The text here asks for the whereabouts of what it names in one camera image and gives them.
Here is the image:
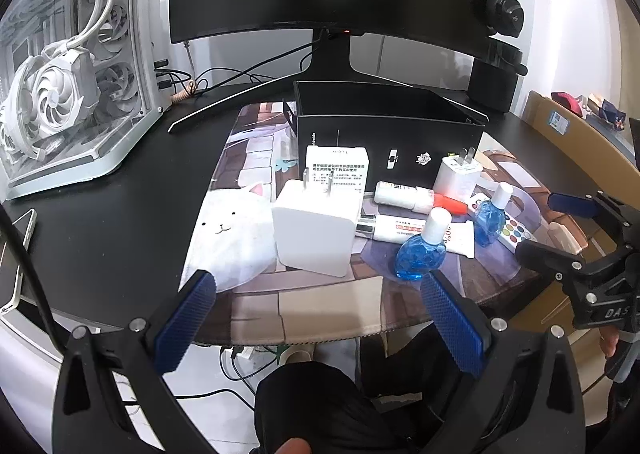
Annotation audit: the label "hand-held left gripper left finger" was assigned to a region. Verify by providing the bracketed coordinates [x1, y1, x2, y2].
[52, 269, 218, 454]

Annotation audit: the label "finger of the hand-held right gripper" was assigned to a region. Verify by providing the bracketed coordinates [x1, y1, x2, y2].
[515, 239, 601, 285]
[547, 191, 631, 231]

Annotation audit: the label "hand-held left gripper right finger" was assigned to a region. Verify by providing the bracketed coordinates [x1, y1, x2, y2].
[420, 269, 586, 454]

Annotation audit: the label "white remote with coloured buttons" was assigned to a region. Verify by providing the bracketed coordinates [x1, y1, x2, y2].
[467, 191, 536, 250]

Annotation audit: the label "blue liquid bottle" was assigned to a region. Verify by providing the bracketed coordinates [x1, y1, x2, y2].
[396, 207, 453, 281]
[472, 183, 516, 247]

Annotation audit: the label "white tube with silver cap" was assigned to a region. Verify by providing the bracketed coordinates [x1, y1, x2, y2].
[356, 214, 431, 241]

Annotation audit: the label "small white charger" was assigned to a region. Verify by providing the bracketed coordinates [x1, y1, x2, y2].
[432, 147, 483, 207]

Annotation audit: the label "white tube with red cap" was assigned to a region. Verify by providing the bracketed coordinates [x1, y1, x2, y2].
[374, 181, 471, 216]

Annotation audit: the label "large white charger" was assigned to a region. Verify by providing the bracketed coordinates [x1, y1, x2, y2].
[272, 169, 362, 278]

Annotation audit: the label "black cardboard box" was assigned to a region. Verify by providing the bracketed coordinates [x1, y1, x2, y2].
[292, 80, 488, 185]

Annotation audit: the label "small white printed box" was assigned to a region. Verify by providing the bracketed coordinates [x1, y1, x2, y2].
[306, 145, 370, 207]

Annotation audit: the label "person's right hand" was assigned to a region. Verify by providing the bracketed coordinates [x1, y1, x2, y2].
[597, 329, 621, 360]

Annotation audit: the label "person's left hand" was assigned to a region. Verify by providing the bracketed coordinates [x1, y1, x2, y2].
[272, 438, 313, 454]

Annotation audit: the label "brown cardboard box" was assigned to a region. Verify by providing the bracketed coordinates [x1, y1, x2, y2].
[522, 90, 638, 195]

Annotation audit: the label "white power strip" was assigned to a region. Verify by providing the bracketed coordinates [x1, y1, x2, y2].
[220, 344, 281, 360]

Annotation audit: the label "red item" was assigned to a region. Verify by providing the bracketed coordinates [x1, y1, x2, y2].
[550, 92, 583, 117]

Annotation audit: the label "printed desk mat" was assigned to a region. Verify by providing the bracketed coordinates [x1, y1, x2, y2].
[179, 99, 601, 342]

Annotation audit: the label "black speaker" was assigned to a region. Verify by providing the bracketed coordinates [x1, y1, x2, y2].
[467, 57, 521, 114]

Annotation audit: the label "silver phone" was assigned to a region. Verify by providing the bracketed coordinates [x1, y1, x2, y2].
[0, 208, 38, 315]

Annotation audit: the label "black headphones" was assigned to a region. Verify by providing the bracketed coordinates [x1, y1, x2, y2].
[477, 0, 530, 78]

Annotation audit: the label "small tan trinket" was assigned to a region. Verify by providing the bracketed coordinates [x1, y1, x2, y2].
[170, 82, 196, 105]

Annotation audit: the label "white computer case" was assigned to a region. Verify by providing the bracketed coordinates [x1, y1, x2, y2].
[0, 0, 168, 200]

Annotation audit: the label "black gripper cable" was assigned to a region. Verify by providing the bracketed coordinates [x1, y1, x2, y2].
[0, 207, 68, 340]

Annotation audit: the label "black monitor cable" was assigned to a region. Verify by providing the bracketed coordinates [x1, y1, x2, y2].
[155, 32, 351, 98]

